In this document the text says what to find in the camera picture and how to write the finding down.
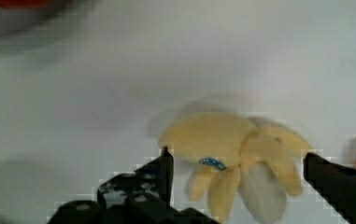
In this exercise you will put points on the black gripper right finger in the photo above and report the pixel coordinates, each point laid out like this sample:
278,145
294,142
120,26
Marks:
335,183

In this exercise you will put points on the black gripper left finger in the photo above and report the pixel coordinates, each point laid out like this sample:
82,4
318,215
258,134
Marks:
155,178

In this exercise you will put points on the yellow plush banana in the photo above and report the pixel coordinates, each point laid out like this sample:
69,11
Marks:
226,146

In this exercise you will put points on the grey round plate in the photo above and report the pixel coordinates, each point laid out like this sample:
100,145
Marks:
18,19

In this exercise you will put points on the red ketchup bottle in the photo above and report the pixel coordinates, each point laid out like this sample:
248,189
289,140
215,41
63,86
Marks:
23,3

